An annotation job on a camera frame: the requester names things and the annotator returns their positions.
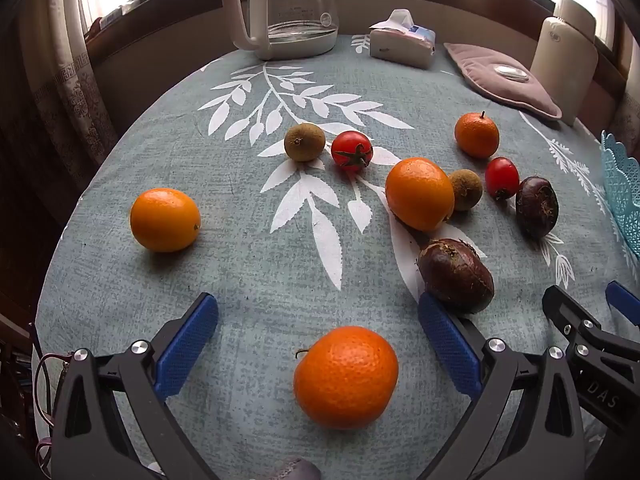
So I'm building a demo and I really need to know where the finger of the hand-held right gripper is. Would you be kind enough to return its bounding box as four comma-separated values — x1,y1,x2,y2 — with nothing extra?
605,280,640,327
541,284,606,361

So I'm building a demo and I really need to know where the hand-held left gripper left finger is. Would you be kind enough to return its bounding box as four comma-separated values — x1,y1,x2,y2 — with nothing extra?
51,291,221,480

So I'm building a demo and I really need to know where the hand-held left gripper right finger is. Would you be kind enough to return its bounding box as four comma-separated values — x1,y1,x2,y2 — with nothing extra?
417,290,587,480

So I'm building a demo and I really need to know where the dark purple water chestnut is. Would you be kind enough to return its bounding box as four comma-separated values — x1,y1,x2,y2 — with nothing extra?
416,238,496,315
515,175,560,240

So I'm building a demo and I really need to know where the light blue plastic basket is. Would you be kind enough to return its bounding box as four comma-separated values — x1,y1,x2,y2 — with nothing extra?
600,130,640,266

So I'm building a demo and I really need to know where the large bumpy tangerine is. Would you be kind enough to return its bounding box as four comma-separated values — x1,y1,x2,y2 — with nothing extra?
293,326,400,431

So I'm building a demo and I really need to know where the large smooth orange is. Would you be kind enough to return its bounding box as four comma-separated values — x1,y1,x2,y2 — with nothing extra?
130,188,202,253
384,157,456,233

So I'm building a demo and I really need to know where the red cherry tomato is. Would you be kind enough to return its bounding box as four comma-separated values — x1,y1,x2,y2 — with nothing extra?
331,131,374,173
484,156,521,201

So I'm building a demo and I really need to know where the brown longan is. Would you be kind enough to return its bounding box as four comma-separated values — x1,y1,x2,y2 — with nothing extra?
284,123,326,163
447,169,484,212

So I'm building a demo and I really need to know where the small tangerine with stem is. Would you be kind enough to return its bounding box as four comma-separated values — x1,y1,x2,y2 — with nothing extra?
454,111,501,160

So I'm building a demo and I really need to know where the grey leaf print tablecloth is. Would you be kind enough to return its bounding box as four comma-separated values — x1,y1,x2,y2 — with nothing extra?
32,32,640,480

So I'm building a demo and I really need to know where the pink hot water bag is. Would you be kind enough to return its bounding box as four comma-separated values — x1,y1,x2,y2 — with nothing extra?
444,42,563,122

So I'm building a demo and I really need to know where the beige thermos jug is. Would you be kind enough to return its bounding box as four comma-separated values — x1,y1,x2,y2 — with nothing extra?
530,0,599,127

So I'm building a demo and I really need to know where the beige patterned curtain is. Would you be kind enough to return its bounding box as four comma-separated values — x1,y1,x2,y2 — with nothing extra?
20,0,121,196

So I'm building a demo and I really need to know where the white tissue pack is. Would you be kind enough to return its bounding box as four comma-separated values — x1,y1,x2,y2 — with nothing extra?
369,9,437,70

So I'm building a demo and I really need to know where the glass kettle with white handle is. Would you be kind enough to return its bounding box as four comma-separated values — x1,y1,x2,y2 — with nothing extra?
221,0,341,61

